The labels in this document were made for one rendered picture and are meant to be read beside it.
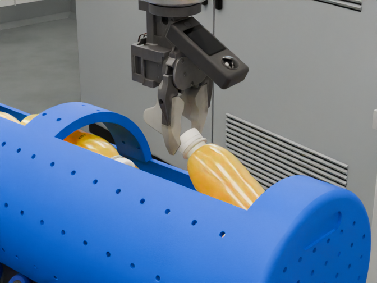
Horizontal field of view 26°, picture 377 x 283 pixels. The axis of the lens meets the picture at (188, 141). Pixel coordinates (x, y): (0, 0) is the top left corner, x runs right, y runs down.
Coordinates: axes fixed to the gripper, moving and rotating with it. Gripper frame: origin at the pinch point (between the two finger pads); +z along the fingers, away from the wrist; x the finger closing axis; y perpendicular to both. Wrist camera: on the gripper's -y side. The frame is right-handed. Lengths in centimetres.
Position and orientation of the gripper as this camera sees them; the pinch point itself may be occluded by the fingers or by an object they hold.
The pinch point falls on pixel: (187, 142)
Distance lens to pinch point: 115.6
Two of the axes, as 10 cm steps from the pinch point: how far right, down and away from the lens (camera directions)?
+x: -6.5, 3.1, -7.0
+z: 0.0, 9.1, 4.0
